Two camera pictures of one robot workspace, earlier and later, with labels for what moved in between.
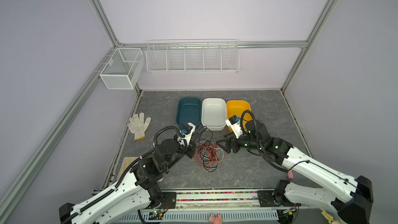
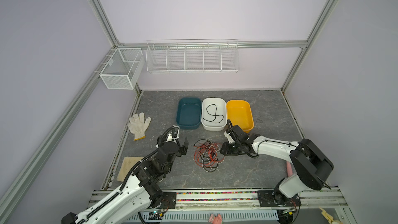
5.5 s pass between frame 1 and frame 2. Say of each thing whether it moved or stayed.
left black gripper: moved
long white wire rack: stayed
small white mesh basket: stayed
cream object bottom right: stayed
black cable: moved
